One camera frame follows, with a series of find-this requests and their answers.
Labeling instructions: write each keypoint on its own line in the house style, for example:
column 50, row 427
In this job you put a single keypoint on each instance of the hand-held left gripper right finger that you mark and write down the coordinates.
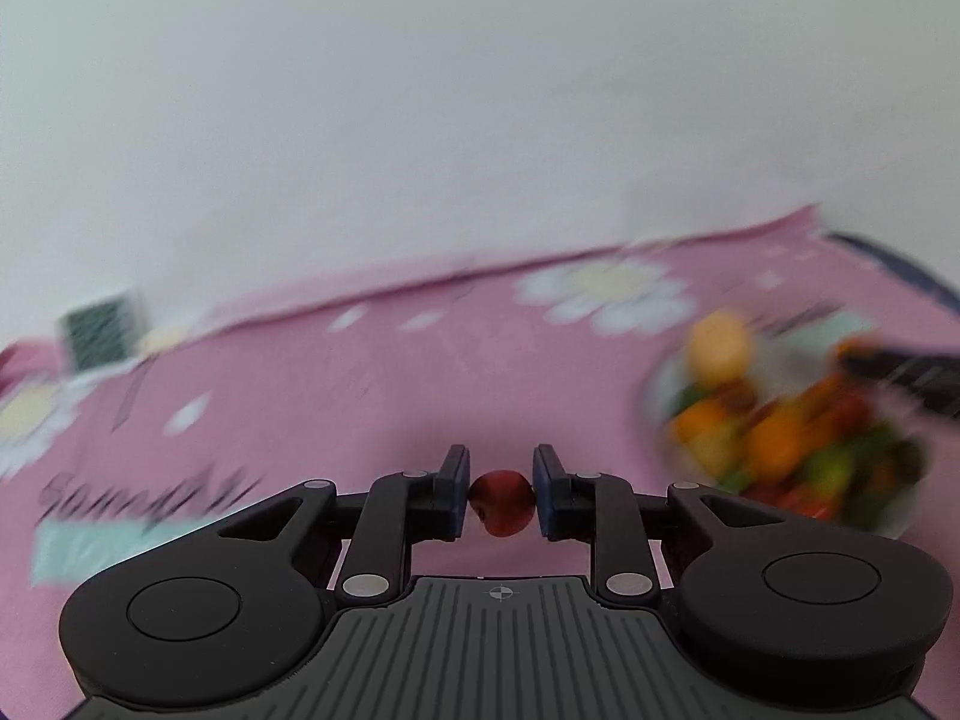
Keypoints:
column 545, row 495

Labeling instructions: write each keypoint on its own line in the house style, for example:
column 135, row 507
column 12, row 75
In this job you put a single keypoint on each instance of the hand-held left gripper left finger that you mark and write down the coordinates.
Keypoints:
column 459, row 495

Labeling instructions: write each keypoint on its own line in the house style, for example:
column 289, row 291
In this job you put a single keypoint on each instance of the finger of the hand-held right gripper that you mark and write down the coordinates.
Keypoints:
column 930, row 397
column 900, row 361

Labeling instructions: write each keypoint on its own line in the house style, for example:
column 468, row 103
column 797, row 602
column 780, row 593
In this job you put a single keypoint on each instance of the small dark red fruit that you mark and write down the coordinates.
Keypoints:
column 502, row 502

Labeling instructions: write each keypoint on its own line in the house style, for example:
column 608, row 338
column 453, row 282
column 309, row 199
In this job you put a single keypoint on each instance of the white blue-patterned bowl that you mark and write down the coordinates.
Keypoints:
column 664, row 390

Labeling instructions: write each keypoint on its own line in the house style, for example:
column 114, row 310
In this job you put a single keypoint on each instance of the large pale yellow fruit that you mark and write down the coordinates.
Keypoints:
column 720, row 349

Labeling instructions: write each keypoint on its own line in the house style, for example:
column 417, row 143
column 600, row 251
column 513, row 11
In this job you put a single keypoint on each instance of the dark blue fabric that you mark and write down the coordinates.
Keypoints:
column 900, row 259

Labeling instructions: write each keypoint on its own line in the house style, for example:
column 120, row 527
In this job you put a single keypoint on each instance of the pink floral bed sheet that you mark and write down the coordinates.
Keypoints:
column 300, row 405

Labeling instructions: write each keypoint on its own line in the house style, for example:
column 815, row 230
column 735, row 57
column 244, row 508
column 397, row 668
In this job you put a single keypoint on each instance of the white digital clock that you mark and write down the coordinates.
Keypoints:
column 101, row 330

